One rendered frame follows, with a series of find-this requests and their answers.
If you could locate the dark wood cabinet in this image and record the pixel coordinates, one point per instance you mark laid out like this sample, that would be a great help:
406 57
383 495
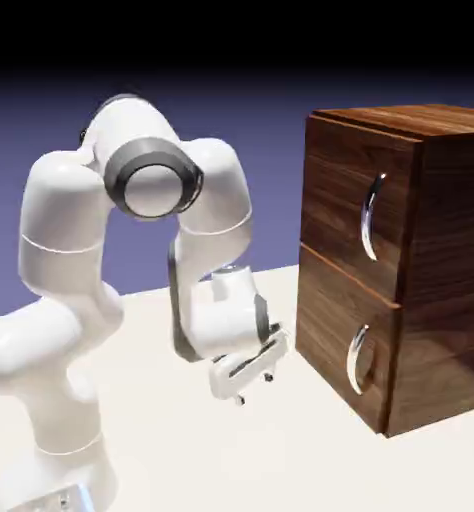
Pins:
421 280

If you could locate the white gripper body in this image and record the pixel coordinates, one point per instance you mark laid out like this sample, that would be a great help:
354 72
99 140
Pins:
243 366

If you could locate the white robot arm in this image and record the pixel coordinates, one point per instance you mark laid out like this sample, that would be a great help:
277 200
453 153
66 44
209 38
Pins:
61 248

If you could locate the dark wood cabinet door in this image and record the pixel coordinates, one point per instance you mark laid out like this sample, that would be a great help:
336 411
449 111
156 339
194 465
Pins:
333 208
325 340

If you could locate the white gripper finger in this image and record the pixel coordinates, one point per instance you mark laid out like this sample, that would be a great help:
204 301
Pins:
240 398
268 376

